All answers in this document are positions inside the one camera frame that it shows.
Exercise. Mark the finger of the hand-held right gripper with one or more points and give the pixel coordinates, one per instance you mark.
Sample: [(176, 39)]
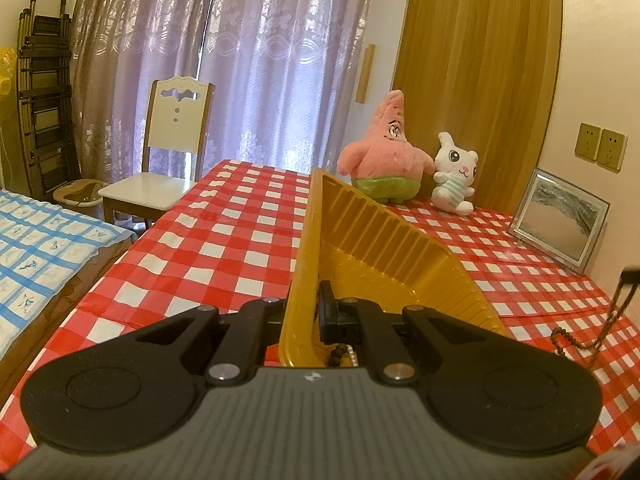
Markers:
[(631, 275)]

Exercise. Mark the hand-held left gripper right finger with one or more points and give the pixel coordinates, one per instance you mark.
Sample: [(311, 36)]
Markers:
[(327, 315)]

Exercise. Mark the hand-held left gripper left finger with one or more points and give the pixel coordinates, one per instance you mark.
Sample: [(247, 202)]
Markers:
[(272, 315)]

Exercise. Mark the yellow plastic tray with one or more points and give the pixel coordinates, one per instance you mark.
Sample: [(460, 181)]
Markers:
[(375, 240)]

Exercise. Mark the white pearl strand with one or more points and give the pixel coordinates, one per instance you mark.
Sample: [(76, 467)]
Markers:
[(353, 357)]

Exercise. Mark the red checkered tablecloth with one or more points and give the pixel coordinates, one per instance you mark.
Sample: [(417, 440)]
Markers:
[(200, 260)]

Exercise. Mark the pink starfish plush toy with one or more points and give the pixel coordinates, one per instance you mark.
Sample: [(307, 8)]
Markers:
[(385, 160)]

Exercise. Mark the white bunny plush toy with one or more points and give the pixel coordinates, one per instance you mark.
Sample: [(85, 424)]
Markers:
[(452, 180)]

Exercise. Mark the white wooden chair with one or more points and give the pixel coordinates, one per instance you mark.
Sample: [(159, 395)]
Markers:
[(175, 120)]

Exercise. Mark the wicker basket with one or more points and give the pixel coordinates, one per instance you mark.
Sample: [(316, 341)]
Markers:
[(80, 192)]

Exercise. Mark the blue checkered blanket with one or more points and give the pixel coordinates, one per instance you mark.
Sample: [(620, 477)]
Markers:
[(40, 250)]

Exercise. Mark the lilac lace curtain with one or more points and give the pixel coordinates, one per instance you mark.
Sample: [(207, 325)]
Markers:
[(250, 60)]

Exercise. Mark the dark folding rack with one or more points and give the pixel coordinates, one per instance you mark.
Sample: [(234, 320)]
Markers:
[(45, 110)]

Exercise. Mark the yellow plastic bag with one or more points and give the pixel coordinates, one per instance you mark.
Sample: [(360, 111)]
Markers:
[(5, 70)]

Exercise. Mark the glass picture frame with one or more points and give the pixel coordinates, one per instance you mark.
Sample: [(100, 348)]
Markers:
[(555, 220)]

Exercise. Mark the gold wall socket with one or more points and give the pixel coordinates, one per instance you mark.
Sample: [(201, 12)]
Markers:
[(613, 149), (587, 141)]

